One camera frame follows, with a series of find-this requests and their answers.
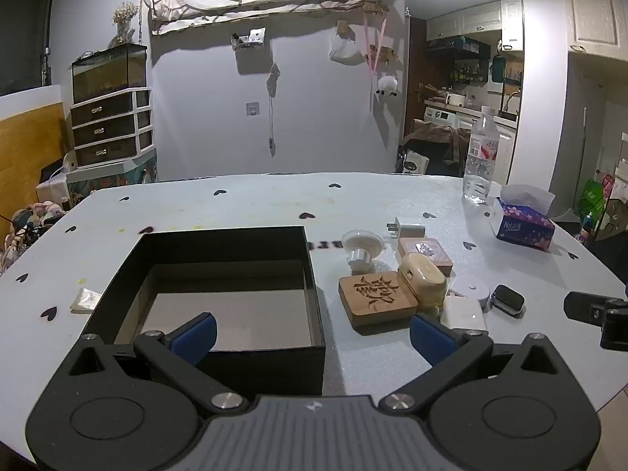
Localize pile of plush toys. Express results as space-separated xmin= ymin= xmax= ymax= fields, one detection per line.
xmin=0 ymin=201 xmax=67 ymax=266

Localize hanging charger cable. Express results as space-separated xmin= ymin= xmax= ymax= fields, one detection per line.
xmin=267 ymin=63 xmax=281 ymax=155

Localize white power adapter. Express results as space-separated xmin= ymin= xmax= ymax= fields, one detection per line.
xmin=442 ymin=295 xmax=489 ymax=332

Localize white round disc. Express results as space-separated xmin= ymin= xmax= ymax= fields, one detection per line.
xmin=449 ymin=275 xmax=493 ymax=312

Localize carved wooden tile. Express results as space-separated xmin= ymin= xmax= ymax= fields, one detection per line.
xmin=338 ymin=271 xmax=419 ymax=327

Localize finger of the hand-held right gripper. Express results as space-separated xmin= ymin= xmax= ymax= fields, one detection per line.
xmin=563 ymin=291 xmax=628 ymax=327

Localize dark window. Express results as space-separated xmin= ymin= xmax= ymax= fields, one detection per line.
xmin=0 ymin=0 xmax=64 ymax=96

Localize pink hanging ribbon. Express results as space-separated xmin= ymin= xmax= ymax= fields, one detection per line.
xmin=365 ymin=15 xmax=388 ymax=79

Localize white appliance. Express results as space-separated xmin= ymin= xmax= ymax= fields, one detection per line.
xmin=37 ymin=152 xmax=82 ymax=199

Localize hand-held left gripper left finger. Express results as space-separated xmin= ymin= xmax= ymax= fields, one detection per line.
xmin=66 ymin=311 xmax=250 ymax=415

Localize white hanging bag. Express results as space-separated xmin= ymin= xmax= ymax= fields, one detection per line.
xmin=329 ymin=34 xmax=366 ymax=64

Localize pink brown small box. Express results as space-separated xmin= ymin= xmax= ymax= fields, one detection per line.
xmin=397 ymin=237 xmax=455 ymax=276

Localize white wall plug charger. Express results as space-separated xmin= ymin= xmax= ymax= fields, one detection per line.
xmin=387 ymin=217 xmax=427 ymax=243

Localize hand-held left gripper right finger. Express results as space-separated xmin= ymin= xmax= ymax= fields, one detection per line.
xmin=379 ymin=314 xmax=565 ymax=413

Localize chair with brown clothes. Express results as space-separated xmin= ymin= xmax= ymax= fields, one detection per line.
xmin=400 ymin=119 xmax=472 ymax=177

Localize white plastic drawer unit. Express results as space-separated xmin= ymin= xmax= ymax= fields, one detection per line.
xmin=70 ymin=87 xmax=154 ymax=168

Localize clear wall shelf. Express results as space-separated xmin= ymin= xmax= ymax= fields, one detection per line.
xmin=232 ymin=28 xmax=267 ymax=51

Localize black cardboard box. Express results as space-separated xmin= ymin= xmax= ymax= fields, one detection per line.
xmin=81 ymin=226 xmax=327 ymax=398

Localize teal printed cabinet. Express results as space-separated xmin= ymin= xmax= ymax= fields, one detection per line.
xmin=66 ymin=150 xmax=159 ymax=207

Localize shelf of spice bottles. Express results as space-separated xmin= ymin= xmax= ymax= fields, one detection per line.
xmin=451 ymin=61 xmax=491 ymax=84

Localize dried flower bouquet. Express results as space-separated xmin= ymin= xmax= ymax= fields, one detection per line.
xmin=112 ymin=2 xmax=139 ymax=47

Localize brown wooden door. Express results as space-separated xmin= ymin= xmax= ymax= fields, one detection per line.
xmin=405 ymin=17 xmax=427 ymax=133

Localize cream satin ribbon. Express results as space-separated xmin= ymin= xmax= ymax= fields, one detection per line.
xmin=70 ymin=287 xmax=103 ymax=314

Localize clear water bottle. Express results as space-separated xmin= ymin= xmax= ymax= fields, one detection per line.
xmin=462 ymin=105 xmax=500 ymax=204

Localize beige earbuds case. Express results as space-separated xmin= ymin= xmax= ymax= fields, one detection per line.
xmin=397 ymin=252 xmax=448 ymax=311

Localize white kitchen wall cabinets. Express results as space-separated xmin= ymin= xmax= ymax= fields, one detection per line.
xmin=426 ymin=0 xmax=525 ymax=52

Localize glass fish tank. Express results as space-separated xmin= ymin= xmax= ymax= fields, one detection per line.
xmin=72 ymin=43 xmax=148 ymax=105

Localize green bag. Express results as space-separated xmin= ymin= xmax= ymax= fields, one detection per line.
xmin=581 ymin=179 xmax=606 ymax=212

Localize floral tissue box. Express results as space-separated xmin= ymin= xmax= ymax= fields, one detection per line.
xmin=488 ymin=184 xmax=556 ymax=252

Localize white suction cup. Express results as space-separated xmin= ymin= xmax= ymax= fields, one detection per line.
xmin=342 ymin=230 xmax=386 ymax=273

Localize washing machine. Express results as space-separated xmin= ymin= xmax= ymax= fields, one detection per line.
xmin=424 ymin=107 xmax=459 ymax=131

